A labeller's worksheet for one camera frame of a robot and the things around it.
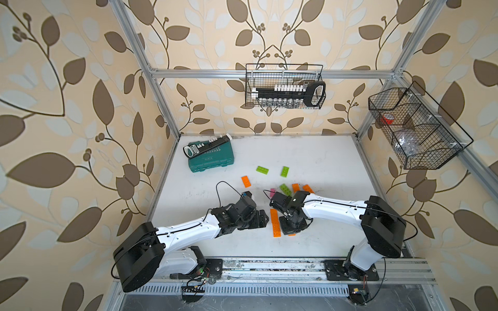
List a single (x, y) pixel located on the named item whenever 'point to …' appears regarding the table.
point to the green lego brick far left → (263, 170)
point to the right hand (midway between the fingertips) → (287, 231)
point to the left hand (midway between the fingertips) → (261, 219)
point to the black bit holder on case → (196, 149)
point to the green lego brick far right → (284, 172)
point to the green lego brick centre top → (285, 189)
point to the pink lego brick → (272, 192)
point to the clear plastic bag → (408, 142)
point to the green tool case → (220, 156)
